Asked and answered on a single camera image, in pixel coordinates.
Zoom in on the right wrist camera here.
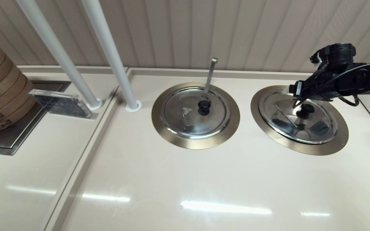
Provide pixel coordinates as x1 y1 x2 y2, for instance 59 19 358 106
310 47 330 67

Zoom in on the left steel ladle handle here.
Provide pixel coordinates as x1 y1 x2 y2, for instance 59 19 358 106
202 58 218 99

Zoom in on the round steel soup well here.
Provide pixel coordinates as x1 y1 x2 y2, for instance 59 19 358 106
250 85 348 156

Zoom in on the recessed steel tray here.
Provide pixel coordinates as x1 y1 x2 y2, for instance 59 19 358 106
0 81 72 157

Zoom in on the black cable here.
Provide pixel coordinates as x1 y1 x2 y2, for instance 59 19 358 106
293 63 370 109

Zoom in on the steel hinged lid black knob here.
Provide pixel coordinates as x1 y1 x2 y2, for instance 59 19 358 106
161 87 230 140
258 91 338 145

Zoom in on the white round pole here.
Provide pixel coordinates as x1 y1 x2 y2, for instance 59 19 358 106
15 0 103 112
81 0 143 113

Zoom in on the clear acrylic sign holder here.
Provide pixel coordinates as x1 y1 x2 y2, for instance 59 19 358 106
29 89 98 120

